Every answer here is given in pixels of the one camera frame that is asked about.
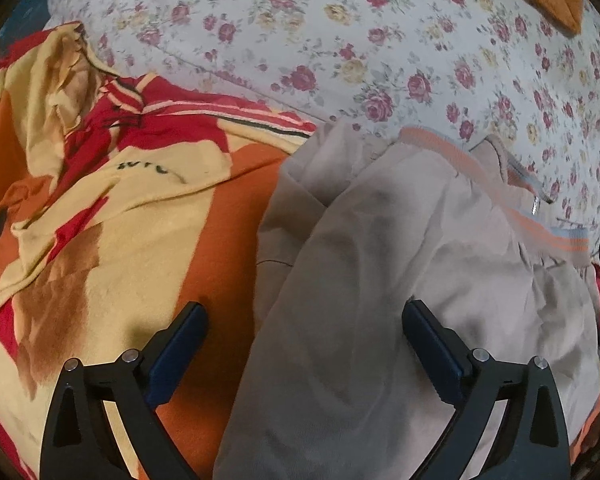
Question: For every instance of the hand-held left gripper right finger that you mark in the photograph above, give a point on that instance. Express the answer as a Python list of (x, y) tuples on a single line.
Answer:
[(432, 355)]

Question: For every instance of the blue cloth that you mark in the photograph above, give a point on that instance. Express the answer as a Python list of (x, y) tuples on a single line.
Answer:
[(25, 20)]

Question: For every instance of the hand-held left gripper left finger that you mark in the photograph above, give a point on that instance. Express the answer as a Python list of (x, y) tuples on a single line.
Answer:
[(177, 355)]

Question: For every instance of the red orange yellow blanket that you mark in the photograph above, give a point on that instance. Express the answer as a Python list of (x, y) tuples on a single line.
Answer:
[(130, 220)]

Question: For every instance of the beige zip jacket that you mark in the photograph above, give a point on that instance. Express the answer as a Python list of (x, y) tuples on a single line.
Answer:
[(405, 270)]

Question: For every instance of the floral quilt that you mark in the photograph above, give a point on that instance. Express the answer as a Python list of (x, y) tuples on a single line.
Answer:
[(360, 45)]

